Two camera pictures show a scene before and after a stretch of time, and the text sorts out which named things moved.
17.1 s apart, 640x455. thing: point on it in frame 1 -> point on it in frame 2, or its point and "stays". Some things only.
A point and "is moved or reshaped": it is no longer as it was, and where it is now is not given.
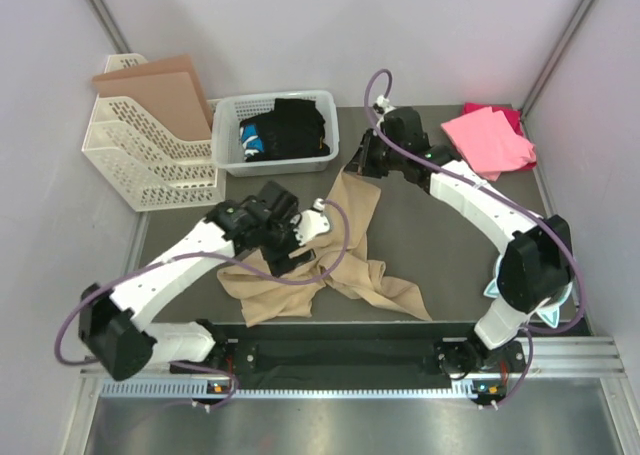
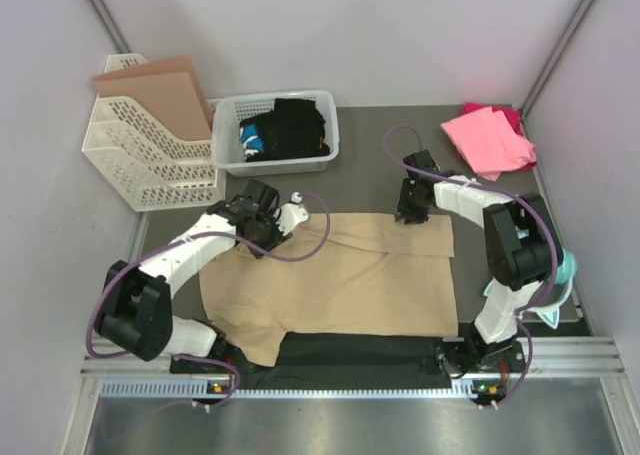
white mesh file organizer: (149, 167) stays
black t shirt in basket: (294, 130) stays
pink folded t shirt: (489, 143) stays
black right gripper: (361, 162) -> (404, 212)
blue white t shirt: (251, 141) stays
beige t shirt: (335, 262) is moved or reshaped
